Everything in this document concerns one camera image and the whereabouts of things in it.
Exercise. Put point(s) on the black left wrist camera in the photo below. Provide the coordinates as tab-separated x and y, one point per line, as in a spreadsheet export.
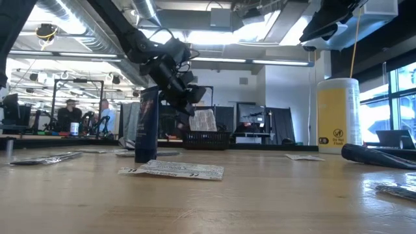
196	94

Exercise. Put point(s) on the silver ventilation duct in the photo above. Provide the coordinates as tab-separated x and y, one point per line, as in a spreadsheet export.
97	42

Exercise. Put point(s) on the white cup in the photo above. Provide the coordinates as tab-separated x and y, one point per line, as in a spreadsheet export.
74	129

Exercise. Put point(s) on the grey open laptop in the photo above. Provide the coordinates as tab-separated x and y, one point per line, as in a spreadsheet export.
393	139

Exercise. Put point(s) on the long ceiling light bar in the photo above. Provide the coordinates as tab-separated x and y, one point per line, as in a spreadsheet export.
221	60

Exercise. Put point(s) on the black computer monitor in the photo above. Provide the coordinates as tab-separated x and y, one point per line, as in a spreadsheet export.
252	113

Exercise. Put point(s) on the narrow grey metal strip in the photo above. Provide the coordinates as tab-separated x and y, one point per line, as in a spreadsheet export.
399	192

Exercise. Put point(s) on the black plastic basket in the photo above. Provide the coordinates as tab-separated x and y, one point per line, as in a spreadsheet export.
206	140

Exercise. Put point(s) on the black divider panels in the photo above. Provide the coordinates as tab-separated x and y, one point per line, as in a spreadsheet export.
224	117

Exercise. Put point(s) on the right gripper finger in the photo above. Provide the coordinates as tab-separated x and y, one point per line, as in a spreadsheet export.
320	29

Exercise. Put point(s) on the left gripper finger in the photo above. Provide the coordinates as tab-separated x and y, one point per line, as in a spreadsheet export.
186	107

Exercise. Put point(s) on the black ceiling security camera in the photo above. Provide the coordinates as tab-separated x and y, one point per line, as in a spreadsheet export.
309	48

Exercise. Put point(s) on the grey cloth curtain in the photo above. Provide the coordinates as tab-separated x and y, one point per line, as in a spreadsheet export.
130	118

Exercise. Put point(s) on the dark purple toiletry tube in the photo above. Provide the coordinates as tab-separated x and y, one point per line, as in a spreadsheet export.
373	156

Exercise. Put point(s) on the grey crumpled cloth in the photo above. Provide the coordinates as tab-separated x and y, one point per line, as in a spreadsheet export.
125	144

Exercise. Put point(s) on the narrow white printed sachet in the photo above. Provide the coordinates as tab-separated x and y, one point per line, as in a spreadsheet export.
305	157

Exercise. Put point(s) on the black divider curtain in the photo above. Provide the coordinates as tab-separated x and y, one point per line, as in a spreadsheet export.
281	125

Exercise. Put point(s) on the white wipes canister yellow label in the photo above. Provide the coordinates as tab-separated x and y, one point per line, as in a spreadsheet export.
338	117

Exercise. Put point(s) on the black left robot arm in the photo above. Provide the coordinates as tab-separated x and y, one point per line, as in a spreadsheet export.
110	19

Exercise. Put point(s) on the small silver post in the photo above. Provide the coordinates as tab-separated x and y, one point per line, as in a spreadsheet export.
9	146

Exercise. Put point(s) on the black background rig frame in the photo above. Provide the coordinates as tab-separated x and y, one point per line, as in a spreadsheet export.
79	80

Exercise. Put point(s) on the person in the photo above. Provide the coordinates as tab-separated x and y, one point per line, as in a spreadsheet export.
251	127
69	117
107	118

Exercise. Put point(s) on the large white printed sachet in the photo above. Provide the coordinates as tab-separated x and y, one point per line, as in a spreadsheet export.
182	170

